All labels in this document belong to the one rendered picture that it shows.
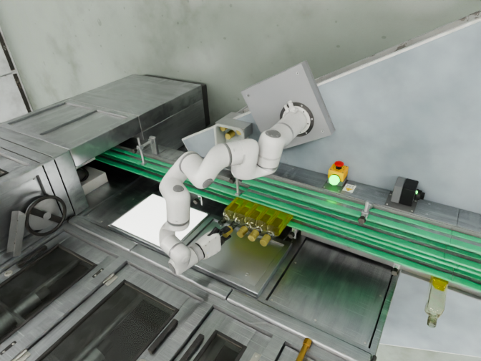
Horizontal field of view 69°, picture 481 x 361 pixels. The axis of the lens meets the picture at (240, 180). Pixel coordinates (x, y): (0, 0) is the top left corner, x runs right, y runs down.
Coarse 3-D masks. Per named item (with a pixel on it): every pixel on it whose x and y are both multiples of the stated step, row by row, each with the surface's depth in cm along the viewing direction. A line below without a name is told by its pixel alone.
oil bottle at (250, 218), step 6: (258, 204) 167; (252, 210) 164; (258, 210) 164; (264, 210) 164; (246, 216) 160; (252, 216) 160; (258, 216) 160; (246, 222) 159; (252, 222) 158; (252, 228) 159
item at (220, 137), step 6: (216, 126) 173; (222, 126) 171; (228, 126) 169; (216, 132) 176; (222, 132) 180; (240, 132) 167; (216, 138) 178; (222, 138) 181; (234, 138) 180; (240, 138) 178; (216, 144) 179
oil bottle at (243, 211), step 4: (244, 204) 168; (248, 204) 167; (252, 204) 167; (240, 208) 165; (244, 208) 165; (248, 208) 165; (252, 208) 166; (236, 212) 163; (240, 212) 163; (244, 212) 162; (248, 212) 163; (236, 216) 161; (240, 216) 160; (244, 216) 161; (240, 220) 160; (240, 224) 162
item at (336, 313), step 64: (128, 192) 214; (64, 256) 171; (128, 256) 166; (320, 256) 163; (0, 320) 142; (64, 320) 140; (128, 320) 140; (192, 320) 136; (256, 320) 135; (320, 320) 135; (384, 320) 133
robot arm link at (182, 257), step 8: (176, 248) 133; (184, 248) 133; (176, 256) 131; (184, 256) 132; (192, 256) 140; (168, 264) 140; (176, 264) 134; (184, 264) 135; (192, 264) 141; (176, 272) 138
